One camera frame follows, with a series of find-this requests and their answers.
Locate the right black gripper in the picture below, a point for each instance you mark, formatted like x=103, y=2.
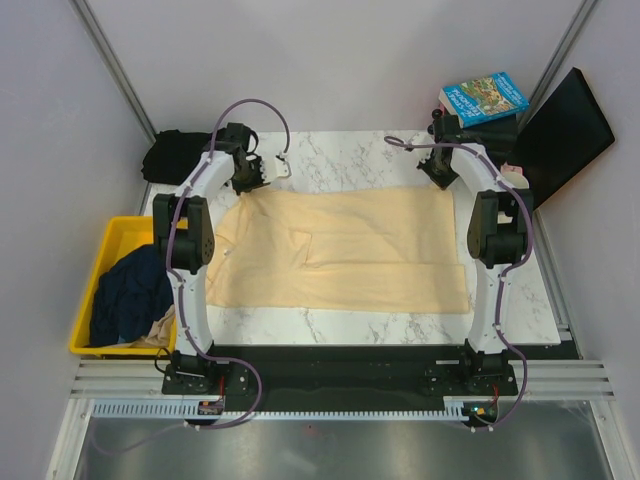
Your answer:
x=442, y=182

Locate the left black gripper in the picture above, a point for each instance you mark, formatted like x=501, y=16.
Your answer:
x=258, y=182

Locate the cream yellow t-shirt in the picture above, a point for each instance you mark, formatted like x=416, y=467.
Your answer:
x=376, y=250

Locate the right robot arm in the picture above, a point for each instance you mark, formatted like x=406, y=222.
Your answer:
x=499, y=236

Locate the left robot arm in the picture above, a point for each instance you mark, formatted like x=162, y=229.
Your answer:
x=183, y=234

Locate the small pink box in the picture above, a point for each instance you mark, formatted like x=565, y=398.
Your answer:
x=506, y=169

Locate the black box with knobs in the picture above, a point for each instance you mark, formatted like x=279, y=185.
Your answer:
x=498, y=137

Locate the yellow ceramic mug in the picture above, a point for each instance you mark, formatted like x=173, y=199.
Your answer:
x=515, y=179

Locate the folded black t-shirt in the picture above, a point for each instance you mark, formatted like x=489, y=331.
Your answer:
x=173, y=156

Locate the colourful treehouse book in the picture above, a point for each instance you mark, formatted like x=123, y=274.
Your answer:
x=483, y=99

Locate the black flat panel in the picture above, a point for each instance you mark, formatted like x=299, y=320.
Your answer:
x=567, y=133

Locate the yellow plastic bin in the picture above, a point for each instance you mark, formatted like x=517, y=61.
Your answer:
x=122, y=236

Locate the navy blue t-shirt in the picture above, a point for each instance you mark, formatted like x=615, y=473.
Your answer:
x=130, y=297

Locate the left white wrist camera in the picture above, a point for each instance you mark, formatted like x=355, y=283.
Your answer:
x=274, y=168

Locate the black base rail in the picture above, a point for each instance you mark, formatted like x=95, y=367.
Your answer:
x=339, y=379

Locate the white slotted cable duct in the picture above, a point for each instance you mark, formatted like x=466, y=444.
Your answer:
x=157, y=409

